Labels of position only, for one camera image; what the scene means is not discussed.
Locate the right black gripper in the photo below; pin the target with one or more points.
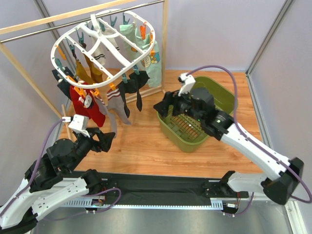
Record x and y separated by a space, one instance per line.
173 104

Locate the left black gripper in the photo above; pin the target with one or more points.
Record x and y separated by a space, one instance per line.
95 140

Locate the grey sock red stripes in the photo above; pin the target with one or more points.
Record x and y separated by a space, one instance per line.
116 103

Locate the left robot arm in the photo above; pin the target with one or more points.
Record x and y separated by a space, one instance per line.
34 199

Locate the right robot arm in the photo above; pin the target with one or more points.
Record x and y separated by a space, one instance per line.
280 175

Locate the olive green plastic basket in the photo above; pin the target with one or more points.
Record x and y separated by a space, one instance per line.
185 132

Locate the red panda sock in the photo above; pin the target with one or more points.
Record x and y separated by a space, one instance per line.
83 105

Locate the mint green cartoon sock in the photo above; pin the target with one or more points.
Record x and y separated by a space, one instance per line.
152 66

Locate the mustard yellow sock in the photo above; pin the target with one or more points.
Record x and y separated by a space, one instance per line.
82 74
95 73

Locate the navy blue sock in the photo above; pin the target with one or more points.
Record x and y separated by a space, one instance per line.
62 84

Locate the white sock black stripes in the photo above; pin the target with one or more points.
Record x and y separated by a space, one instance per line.
98 54

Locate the metal hanging rod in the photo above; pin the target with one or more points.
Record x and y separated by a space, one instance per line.
81 21

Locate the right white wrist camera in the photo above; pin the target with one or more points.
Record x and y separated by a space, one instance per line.
187 82

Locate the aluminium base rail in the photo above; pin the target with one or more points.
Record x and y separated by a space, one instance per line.
99 202

